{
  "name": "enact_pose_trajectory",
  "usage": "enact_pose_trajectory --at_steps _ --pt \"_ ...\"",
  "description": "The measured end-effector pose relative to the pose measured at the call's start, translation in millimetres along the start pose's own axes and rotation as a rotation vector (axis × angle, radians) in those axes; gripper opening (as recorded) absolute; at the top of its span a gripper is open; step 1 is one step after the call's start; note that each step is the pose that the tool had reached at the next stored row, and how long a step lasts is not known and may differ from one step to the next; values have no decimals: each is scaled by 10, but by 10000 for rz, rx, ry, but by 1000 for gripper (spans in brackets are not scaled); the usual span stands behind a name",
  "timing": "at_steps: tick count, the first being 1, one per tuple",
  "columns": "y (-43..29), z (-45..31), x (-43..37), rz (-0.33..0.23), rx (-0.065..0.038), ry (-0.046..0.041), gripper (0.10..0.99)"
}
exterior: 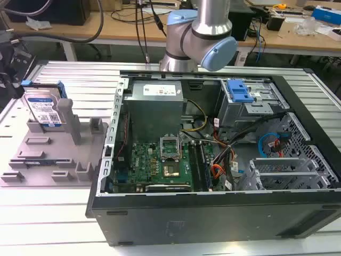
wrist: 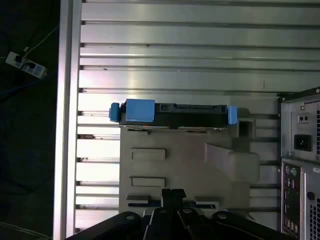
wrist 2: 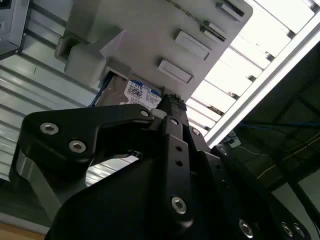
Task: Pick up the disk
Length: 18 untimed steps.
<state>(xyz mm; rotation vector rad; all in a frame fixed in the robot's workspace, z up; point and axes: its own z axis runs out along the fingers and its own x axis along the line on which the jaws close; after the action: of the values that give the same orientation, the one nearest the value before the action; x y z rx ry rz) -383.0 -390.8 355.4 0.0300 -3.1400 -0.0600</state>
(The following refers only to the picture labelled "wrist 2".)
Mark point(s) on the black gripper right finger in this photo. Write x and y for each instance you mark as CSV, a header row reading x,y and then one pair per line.
x,y
200,160

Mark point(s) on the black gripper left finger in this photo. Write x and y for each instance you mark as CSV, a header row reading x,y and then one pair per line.
x,y
57,147

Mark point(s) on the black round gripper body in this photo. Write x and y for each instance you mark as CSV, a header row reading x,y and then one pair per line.
x,y
120,205

